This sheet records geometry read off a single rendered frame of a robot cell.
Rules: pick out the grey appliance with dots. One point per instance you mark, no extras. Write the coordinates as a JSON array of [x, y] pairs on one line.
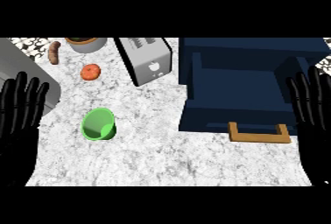
[[24, 75]]

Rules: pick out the silver toaster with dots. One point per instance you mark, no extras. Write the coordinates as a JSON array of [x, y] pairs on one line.
[[149, 59]]

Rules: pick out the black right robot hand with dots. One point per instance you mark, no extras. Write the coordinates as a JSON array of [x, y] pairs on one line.
[[315, 134]]

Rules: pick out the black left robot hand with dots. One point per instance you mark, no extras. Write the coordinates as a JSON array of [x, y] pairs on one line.
[[17, 128]]

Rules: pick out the dark blue cabinet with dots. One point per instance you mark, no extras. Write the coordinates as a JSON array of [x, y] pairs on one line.
[[255, 48]]

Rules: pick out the brown sausage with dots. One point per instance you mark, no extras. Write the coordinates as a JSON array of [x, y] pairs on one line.
[[54, 52]]

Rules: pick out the dark blue open drawer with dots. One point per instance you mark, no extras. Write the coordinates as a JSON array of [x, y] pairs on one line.
[[242, 96]]

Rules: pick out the orange tomato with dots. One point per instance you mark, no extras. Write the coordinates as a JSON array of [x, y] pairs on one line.
[[91, 72]]

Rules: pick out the green cup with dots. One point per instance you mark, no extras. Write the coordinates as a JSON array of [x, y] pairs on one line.
[[100, 124]]

